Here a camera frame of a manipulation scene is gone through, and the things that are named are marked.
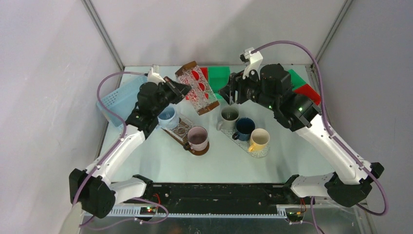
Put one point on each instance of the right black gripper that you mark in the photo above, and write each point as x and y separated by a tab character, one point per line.
236	83

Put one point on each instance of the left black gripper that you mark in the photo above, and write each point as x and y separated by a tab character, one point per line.
180	89

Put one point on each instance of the brown ended acrylic rack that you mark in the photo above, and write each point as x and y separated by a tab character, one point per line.
201	96

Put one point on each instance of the grey mug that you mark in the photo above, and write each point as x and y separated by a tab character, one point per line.
228	118

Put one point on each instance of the light blue mug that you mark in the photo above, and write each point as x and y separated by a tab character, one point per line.
168	118

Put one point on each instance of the dark blue mug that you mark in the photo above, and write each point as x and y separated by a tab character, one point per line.
243	129

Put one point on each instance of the clear acrylic holder rack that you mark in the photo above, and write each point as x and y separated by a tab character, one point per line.
185	122

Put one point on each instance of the mauve pink mug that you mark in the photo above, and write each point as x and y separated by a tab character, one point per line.
197	139

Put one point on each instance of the cream yellow mug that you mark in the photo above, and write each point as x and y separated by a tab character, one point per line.
259	139

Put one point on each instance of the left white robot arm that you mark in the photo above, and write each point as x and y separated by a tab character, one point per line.
93	187

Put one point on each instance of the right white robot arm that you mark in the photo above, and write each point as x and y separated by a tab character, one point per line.
352	177

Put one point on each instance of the brown wooden oval tray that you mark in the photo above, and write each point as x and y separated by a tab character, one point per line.
179	134

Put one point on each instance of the green toothbrush bin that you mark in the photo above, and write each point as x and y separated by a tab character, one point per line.
296	80

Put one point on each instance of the clear glass oval tray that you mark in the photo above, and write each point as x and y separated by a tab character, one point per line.
245	145

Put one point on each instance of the red toothpaste bin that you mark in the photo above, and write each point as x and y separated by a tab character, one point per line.
309	92

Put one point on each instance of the green plastic bin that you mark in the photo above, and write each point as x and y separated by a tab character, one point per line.
218	78

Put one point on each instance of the light blue plastic basket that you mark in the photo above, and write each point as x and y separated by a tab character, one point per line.
122	100

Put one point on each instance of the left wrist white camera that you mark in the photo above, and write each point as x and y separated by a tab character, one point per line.
154	75

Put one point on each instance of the wrist white camera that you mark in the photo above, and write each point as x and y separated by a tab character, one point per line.
252	60
154	75

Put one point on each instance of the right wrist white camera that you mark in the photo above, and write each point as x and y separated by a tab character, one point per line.
252	60

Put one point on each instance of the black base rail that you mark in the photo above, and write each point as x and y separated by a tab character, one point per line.
221	198

